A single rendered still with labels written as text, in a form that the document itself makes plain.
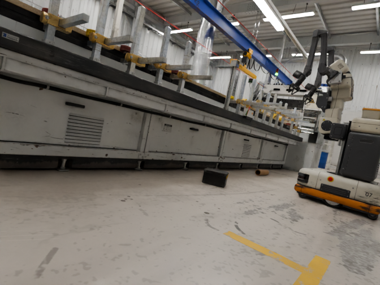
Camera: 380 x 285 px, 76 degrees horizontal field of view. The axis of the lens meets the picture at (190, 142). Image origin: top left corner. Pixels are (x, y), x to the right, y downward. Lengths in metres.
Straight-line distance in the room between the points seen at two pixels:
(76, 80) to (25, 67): 0.25
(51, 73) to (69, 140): 0.50
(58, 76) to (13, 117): 0.37
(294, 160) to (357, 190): 3.19
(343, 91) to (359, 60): 9.55
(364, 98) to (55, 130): 11.26
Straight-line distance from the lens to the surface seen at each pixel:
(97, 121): 1.86
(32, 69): 1.45
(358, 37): 11.37
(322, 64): 2.74
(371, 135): 2.54
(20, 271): 0.81
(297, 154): 5.57
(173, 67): 1.83
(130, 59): 1.69
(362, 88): 12.01
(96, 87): 1.59
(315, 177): 2.54
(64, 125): 1.77
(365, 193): 2.50
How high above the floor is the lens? 0.43
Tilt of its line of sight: 3 degrees down
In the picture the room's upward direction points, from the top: 11 degrees clockwise
